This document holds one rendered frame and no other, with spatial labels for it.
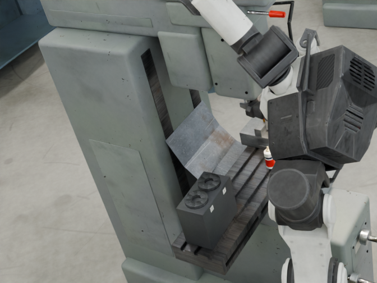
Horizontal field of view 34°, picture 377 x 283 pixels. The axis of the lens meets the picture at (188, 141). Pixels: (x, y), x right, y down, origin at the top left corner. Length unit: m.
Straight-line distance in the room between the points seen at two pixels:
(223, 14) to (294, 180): 0.49
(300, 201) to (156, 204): 1.41
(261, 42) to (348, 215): 1.14
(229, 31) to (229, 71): 0.60
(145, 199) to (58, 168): 1.81
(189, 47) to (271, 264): 1.12
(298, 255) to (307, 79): 0.55
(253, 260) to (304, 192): 1.37
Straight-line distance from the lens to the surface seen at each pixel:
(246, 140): 2.76
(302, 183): 1.60
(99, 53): 2.47
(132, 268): 3.40
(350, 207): 2.71
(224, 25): 1.71
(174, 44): 2.35
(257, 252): 2.87
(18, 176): 4.76
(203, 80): 2.37
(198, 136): 2.79
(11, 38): 6.42
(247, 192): 2.54
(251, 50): 1.75
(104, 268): 3.74
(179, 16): 2.27
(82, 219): 4.11
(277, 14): 2.06
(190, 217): 2.26
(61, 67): 2.69
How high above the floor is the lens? 2.61
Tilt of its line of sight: 36 degrees down
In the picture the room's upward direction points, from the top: 15 degrees counter-clockwise
